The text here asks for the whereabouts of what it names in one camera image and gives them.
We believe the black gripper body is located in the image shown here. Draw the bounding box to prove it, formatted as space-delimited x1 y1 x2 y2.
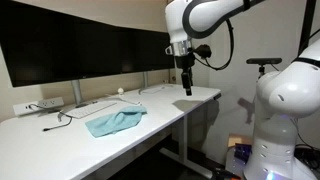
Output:
174 52 196 78

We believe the light blue terry towel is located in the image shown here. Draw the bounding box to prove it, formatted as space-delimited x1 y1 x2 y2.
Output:
85 105 148 139

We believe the smaller black computer monitor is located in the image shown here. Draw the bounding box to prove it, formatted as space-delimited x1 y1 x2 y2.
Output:
128 27 176 74

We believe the grey monitor stand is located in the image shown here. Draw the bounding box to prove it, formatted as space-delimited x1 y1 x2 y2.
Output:
137 71 166 95
57 79 98 123

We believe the light brown wooden board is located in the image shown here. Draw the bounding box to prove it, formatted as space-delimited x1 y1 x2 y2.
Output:
227 133 255 148

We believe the blue electronic box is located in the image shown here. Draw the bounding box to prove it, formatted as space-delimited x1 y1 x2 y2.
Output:
234 143 253 164

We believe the red and black tool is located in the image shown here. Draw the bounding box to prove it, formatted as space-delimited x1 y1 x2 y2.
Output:
209 167 242 180

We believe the white slim keyboard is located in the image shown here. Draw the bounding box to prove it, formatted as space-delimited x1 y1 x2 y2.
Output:
63 101 118 120

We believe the large black computer monitor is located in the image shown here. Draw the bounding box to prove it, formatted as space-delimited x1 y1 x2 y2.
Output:
0 0 132 88

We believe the black vertical pole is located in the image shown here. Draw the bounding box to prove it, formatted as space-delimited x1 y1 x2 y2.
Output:
297 0 318 56

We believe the white power strip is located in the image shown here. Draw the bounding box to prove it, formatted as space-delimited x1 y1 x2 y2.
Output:
12 96 65 117

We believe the black robot camera cable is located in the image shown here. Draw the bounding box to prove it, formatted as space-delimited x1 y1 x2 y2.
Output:
194 19 235 72

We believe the white desk leg frame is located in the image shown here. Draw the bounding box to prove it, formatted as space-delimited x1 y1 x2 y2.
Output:
159 114 214 179

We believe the thin white cable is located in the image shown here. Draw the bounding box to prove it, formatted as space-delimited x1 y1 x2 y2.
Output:
105 94 145 107

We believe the black camera tripod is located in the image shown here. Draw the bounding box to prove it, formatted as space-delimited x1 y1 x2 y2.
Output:
257 64 266 80

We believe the black bar camera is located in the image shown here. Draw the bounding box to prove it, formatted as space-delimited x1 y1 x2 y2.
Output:
246 57 283 65

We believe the thin black loose cable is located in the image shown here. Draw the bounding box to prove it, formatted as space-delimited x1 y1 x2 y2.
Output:
42 111 74 132

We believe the black floor cable bundle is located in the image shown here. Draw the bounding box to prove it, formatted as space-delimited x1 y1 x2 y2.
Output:
294 143 320 172

